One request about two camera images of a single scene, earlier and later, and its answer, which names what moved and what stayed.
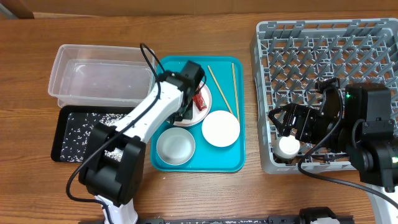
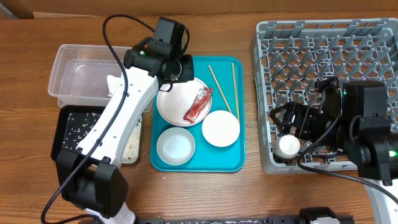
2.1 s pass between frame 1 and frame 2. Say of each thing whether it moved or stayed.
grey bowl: stayed
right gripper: stayed
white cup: stayed
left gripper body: moved
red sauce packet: moved
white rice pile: stayed
